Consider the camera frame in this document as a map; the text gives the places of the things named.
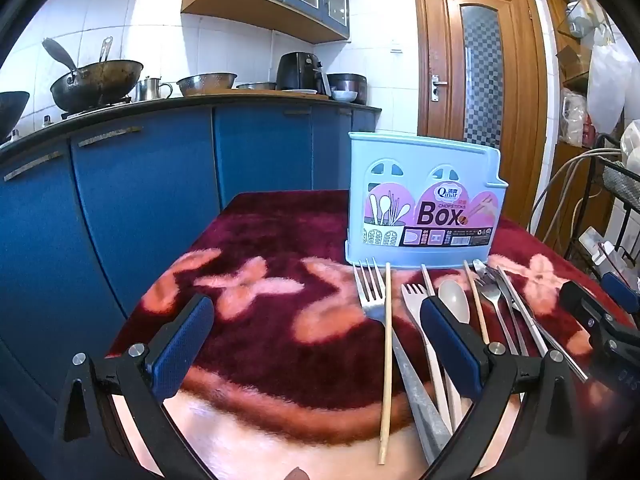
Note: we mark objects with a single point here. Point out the gas stove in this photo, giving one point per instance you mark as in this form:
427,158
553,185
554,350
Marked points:
95,108

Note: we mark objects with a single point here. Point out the black wok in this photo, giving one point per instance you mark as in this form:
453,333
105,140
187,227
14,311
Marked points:
12,107

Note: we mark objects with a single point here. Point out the blue wall cabinet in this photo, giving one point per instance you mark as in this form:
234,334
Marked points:
260,5

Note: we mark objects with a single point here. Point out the steel basin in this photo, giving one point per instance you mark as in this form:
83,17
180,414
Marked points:
256,86

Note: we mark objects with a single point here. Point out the blue kitchen base cabinets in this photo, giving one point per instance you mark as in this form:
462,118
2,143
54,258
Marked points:
150,210

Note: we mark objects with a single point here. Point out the wooden shelf unit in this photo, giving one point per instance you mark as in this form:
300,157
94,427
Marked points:
567,170

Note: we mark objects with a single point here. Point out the crumpled white bag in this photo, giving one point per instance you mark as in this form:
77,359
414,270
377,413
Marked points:
631,145

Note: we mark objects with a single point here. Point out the large steel fork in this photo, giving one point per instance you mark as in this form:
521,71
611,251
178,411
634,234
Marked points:
370,300

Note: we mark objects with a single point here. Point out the large white plastic bag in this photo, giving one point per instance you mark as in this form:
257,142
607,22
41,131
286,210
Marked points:
607,85

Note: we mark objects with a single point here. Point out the beige plastic spoon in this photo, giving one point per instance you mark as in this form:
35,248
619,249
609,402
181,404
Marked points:
454,302

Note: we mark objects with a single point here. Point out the light blue utensil box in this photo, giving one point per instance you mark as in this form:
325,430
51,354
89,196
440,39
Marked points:
400,180

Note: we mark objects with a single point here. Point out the white lidded jar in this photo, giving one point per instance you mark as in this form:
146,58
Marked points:
578,19

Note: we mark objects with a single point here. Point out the small steel fork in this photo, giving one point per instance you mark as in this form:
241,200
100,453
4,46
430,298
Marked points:
492,300

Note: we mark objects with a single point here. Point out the cardboard box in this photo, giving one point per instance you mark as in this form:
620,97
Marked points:
571,62

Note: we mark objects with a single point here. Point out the clear plastic bag bundle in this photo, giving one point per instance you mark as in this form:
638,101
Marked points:
574,117

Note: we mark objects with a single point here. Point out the white bowl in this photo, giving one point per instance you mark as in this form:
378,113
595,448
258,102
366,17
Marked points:
344,95

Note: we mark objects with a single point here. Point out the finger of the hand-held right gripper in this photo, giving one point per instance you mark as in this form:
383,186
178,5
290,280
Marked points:
577,301
621,291

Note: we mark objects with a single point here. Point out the red floral blanket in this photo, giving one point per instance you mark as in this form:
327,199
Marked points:
280,340

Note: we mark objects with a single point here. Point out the steel colander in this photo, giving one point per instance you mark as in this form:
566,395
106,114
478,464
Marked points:
206,84

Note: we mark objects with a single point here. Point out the white tray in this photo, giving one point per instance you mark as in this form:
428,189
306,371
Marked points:
299,92

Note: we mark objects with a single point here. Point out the dark rice cooker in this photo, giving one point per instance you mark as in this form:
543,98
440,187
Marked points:
350,82

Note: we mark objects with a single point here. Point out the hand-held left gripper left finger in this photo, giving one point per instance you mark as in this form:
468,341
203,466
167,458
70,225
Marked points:
185,345

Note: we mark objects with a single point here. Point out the dark steel wok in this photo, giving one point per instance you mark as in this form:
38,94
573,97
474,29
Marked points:
95,82

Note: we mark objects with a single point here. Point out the wooden door with glass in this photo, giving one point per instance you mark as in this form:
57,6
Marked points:
440,35

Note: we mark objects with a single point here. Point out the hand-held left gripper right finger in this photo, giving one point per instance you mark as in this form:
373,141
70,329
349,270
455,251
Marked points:
450,345

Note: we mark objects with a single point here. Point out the white power strip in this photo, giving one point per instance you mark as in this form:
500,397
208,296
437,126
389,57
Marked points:
597,247

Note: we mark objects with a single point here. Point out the steel pitcher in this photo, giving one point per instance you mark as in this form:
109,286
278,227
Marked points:
147,89

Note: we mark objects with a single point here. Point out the black air fryer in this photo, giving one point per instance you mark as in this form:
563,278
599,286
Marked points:
295,72

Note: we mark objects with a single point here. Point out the beige plastic fork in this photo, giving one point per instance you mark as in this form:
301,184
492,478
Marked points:
414,305

